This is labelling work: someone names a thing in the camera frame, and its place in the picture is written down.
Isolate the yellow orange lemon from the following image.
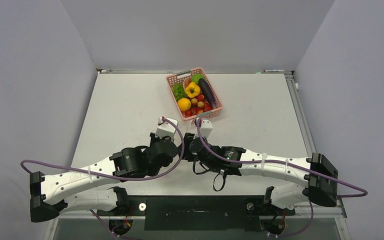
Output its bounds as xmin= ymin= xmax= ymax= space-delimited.
xmin=177 ymin=98 xmax=192 ymax=112

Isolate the yellow bell pepper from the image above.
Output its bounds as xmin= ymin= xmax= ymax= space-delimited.
xmin=184 ymin=82 xmax=201 ymax=99

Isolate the pink plastic basket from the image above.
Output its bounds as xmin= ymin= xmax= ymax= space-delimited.
xmin=166 ymin=67 xmax=223 ymax=121

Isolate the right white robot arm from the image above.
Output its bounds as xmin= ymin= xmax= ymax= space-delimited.
xmin=183 ymin=132 xmax=338 ymax=214

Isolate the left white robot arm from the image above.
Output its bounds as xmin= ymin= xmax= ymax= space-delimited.
xmin=29 ymin=132 xmax=179 ymax=223

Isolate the red strawberries pile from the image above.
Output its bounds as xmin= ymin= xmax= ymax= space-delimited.
xmin=182 ymin=94 xmax=213 ymax=118

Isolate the purple eggplant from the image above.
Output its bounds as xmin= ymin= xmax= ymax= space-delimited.
xmin=198 ymin=78 xmax=217 ymax=109

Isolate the green grapes bunch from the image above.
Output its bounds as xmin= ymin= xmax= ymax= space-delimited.
xmin=171 ymin=83 xmax=188 ymax=102

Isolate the watermelon slice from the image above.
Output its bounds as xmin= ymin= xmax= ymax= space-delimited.
xmin=182 ymin=77 xmax=192 ymax=89

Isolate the green round fruit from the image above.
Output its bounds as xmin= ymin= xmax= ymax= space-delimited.
xmin=190 ymin=73 xmax=205 ymax=85

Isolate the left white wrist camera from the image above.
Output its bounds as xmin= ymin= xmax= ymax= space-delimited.
xmin=155 ymin=116 xmax=179 ymax=141

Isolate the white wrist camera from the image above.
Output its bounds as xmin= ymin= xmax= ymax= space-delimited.
xmin=155 ymin=116 xmax=179 ymax=141
xmin=195 ymin=117 xmax=213 ymax=139

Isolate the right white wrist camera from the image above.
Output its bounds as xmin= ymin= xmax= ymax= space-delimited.
xmin=195 ymin=117 xmax=213 ymax=139

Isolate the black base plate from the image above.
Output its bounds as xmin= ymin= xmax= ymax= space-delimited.
xmin=97 ymin=195 xmax=296 ymax=231

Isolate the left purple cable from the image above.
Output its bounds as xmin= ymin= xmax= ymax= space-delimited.
xmin=20 ymin=117 xmax=186 ymax=182

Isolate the purple cable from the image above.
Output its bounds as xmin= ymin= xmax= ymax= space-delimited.
xmin=20 ymin=117 xmax=186 ymax=182
xmin=195 ymin=119 xmax=369 ymax=200

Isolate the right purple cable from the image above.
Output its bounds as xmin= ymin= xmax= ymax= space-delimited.
xmin=195 ymin=119 xmax=369 ymax=200

